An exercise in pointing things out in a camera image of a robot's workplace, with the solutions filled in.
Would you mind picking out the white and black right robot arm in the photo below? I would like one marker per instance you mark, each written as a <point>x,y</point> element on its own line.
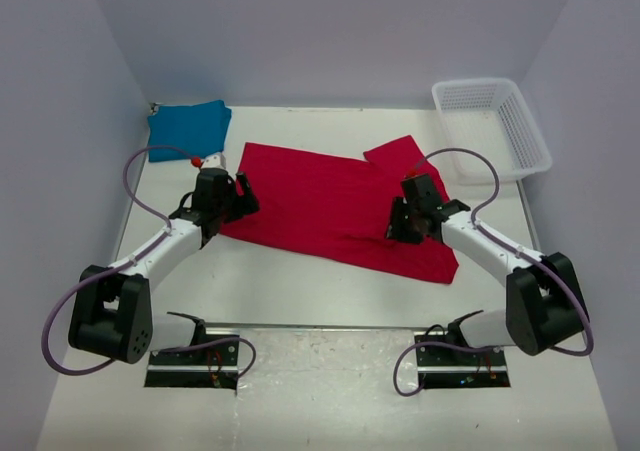
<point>543,301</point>

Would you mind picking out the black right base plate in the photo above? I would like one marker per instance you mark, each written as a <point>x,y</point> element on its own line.
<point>442,368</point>

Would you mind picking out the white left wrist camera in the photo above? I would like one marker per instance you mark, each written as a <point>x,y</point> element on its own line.
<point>216,160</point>

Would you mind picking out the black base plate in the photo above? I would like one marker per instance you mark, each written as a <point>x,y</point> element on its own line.
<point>215,368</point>
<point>442,368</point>

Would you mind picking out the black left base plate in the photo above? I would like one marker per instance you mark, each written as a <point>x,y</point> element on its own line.
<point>215,368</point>

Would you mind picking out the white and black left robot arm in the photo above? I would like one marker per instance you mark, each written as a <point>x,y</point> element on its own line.
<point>112,314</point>

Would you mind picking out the white perforated plastic basket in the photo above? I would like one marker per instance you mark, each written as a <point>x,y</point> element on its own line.
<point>490,116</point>

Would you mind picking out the folded blue t shirt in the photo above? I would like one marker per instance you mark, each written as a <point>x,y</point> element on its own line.
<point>183,131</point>

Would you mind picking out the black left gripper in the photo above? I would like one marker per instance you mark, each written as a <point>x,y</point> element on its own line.
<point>247,202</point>

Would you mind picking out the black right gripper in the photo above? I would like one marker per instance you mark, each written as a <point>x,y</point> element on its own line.
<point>395,230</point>

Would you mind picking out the red t shirt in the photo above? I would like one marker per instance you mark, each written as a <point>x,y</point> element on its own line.
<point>339,208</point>

